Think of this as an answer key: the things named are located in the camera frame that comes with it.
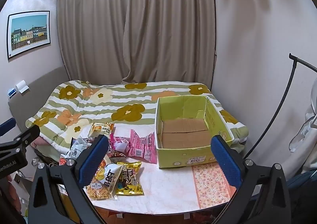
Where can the floral striped blanket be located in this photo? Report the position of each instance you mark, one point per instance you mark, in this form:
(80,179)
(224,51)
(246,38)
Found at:
(138,97)

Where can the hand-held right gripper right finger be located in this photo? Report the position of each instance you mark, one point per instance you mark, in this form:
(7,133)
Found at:
(225,162)

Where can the person's left hand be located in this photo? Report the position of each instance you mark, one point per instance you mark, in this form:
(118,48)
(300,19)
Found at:
(11,191)

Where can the yellow-green cardboard box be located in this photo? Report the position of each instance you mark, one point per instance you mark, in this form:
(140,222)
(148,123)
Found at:
(183,157)

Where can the white plastic object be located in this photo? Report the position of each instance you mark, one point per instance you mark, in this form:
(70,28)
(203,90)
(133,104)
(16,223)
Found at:
(305,134)

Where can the pale pink striped snack packet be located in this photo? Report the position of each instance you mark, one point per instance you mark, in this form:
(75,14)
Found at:
(146,148)

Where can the grey headboard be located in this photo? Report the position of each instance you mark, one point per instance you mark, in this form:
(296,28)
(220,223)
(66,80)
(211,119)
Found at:
(37,105)

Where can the gold and black snack packet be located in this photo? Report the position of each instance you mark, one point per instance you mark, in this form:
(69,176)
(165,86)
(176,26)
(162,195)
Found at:
(130,179)

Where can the framed wall poster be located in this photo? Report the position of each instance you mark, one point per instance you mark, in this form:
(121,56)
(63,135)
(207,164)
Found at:
(28,33)

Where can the magenta and white snack packet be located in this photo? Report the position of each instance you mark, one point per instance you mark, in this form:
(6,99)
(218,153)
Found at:
(120,142)

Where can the small red snack packet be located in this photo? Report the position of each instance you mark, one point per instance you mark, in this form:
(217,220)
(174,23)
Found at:
(63,160)

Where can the orange bread packet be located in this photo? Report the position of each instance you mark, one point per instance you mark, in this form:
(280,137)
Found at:
(99,128)

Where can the beige curtain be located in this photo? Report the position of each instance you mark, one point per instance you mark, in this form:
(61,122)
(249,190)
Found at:
(136,28)

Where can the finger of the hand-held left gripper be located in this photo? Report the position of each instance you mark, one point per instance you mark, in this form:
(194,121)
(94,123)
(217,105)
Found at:
(24,137)
(7,126)

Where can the grey-white snack packet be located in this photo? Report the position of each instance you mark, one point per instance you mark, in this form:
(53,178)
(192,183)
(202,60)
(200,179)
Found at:
(79,146)

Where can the small blue box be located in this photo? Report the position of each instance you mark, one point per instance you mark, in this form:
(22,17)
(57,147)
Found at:
(11,92)

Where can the white paper roll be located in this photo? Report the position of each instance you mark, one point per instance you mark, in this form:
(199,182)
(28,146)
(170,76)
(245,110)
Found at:
(22,86)

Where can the red noodle packet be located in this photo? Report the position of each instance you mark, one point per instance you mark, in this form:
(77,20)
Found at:
(116,154)

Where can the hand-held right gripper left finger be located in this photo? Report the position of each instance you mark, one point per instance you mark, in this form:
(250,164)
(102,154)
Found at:
(95,157)

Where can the black metal stand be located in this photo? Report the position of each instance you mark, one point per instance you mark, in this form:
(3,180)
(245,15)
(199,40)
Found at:
(294,61)

